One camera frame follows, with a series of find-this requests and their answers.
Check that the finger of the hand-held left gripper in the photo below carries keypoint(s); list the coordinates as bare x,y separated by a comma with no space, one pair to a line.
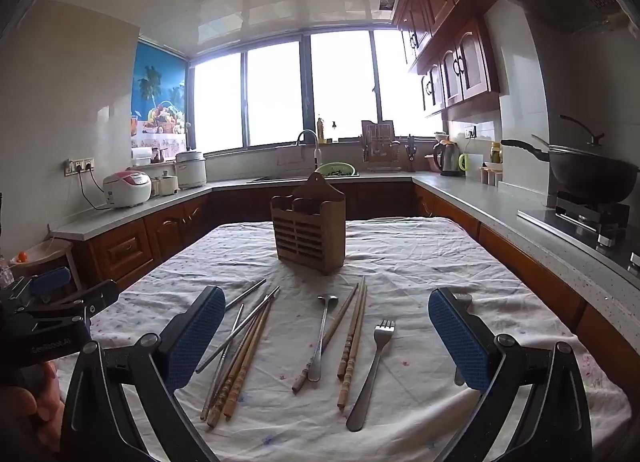
49,282
95,296

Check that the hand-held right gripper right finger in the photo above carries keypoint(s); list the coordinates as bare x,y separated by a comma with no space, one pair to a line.
455,337

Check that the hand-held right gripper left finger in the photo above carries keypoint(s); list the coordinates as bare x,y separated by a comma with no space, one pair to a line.
200,337

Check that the metal spoon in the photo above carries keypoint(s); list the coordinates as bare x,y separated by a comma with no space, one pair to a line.
328,298

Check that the wooden utensil holder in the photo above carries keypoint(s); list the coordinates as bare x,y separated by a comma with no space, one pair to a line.
307,237

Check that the person's left hand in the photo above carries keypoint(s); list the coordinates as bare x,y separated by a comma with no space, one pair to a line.
35,407

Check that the white floral tablecloth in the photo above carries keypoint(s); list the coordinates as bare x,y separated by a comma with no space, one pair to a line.
410,262

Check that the wooden base cabinets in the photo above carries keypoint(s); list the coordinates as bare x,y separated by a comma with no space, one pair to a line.
170,229

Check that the red and white rice cooker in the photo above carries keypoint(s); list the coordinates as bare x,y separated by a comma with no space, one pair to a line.
127,189

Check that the metal fork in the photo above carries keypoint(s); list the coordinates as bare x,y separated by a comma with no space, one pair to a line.
356,417

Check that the small white cooking pot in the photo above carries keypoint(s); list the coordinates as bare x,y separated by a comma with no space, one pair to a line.
167,186

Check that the grey speckled countertop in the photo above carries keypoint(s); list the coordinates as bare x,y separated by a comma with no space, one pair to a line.
505,207

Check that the small metal pot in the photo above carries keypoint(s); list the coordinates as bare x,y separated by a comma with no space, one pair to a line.
158,155

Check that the large white rice cooker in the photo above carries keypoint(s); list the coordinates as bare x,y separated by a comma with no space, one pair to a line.
191,172

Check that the seasoning jar set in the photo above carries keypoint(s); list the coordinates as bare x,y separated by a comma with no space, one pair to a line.
490,176

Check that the green plastic cup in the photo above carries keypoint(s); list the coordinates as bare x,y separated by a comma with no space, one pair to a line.
464,164

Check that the kitchen sink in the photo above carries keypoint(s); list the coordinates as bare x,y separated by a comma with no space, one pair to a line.
280,178

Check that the steel electric kettle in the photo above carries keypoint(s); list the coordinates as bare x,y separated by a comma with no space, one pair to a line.
447,159

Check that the gas stove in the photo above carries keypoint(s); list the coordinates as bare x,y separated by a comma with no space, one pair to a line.
590,219

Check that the sauce bottle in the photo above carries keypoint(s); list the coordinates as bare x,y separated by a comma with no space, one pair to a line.
495,154

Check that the green plastic colander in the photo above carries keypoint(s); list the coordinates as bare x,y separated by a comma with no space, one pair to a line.
330,170

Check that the dish rack with cutting boards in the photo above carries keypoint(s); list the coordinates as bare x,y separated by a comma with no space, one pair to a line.
380,142

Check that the black wok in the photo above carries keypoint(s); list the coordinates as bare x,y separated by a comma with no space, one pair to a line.
585,172

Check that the wooden spatula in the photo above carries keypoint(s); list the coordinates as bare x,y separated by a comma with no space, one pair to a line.
540,141

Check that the metal sink faucet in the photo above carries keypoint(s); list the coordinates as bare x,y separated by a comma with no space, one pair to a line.
316,149

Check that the blue fruit print blind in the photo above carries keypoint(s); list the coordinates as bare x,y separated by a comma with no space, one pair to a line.
160,77

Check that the yellow oil bottle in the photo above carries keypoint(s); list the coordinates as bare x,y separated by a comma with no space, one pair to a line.
320,132

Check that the dark framed window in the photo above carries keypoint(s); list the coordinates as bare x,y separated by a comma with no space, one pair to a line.
270,97

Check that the small wall power socket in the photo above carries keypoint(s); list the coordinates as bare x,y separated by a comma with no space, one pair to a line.
470,132

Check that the wooden wall cabinets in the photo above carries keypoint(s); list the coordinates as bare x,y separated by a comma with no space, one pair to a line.
470,62

